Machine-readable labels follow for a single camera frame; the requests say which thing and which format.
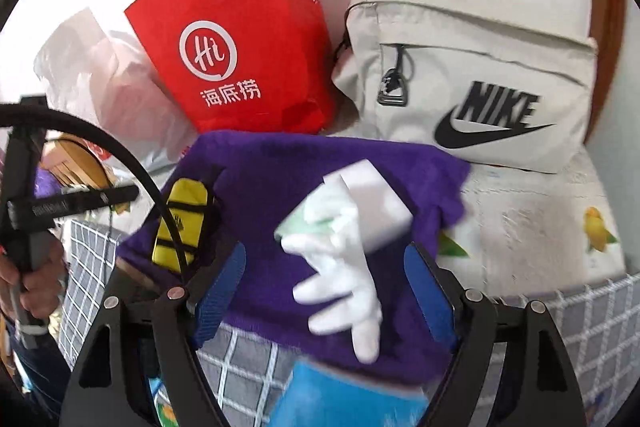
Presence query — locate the red paper bag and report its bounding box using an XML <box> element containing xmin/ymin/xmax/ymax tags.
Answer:
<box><xmin>124</xmin><ymin>0</ymin><xmax>337</xmax><ymax>135</ymax></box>

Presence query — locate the black cable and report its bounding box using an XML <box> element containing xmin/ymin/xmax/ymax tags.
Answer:
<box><xmin>0</xmin><ymin>103</ymin><xmax>193</xmax><ymax>298</ymax></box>

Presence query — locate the small yellow bag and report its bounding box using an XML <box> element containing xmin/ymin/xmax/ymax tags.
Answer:
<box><xmin>151</xmin><ymin>177</ymin><xmax>221</xmax><ymax>269</ymax></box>

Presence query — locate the green white wipes pack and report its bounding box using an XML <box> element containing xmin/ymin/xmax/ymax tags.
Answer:
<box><xmin>274</xmin><ymin>197</ymin><xmax>346</xmax><ymax>242</ymax></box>

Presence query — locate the purple towel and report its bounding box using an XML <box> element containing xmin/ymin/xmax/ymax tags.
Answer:
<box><xmin>116</xmin><ymin>131</ymin><xmax>473</xmax><ymax>385</ymax></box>

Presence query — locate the blue jeans leg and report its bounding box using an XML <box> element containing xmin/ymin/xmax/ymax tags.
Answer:
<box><xmin>0</xmin><ymin>317</ymin><xmax>76</xmax><ymax>408</ymax></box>

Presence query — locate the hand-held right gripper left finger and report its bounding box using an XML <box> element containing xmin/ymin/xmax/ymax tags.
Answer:
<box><xmin>60</xmin><ymin>241</ymin><xmax>247</xmax><ymax>427</ymax></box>

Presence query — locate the person's left hand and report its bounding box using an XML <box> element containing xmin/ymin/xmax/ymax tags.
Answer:
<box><xmin>0</xmin><ymin>237</ymin><xmax>66</xmax><ymax>325</ymax></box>

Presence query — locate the wooden door frame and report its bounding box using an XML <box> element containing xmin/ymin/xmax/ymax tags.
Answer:
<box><xmin>590</xmin><ymin>0</ymin><xmax>628</xmax><ymax>142</ymax></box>

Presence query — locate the fruit print bed sheet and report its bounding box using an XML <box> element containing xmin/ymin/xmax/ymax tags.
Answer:
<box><xmin>435</xmin><ymin>147</ymin><xmax>628</xmax><ymax>303</ymax></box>

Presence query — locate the blue tissue pack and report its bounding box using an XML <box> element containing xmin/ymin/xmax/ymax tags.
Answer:
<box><xmin>267</xmin><ymin>357</ymin><xmax>431</xmax><ymax>427</ymax></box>

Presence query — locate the grey checked blanket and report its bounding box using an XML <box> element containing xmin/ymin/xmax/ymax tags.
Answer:
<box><xmin>57</xmin><ymin>217</ymin><xmax>640</xmax><ymax>427</ymax></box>

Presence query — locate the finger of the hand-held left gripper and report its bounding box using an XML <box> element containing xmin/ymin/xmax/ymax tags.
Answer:
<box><xmin>7</xmin><ymin>186</ymin><xmax>141</xmax><ymax>222</ymax></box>

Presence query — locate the white plastic shopping bag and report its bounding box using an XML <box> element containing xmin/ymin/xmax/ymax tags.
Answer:
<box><xmin>32</xmin><ymin>7</ymin><xmax>201</xmax><ymax>172</ymax></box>

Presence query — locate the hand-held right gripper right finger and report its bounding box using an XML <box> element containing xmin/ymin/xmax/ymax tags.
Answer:
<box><xmin>404</xmin><ymin>242</ymin><xmax>588</xmax><ymax>427</ymax></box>

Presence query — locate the grey fabric pouch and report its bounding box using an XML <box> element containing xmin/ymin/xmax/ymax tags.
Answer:
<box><xmin>331</xmin><ymin>0</ymin><xmax>600</xmax><ymax>175</ymax></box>

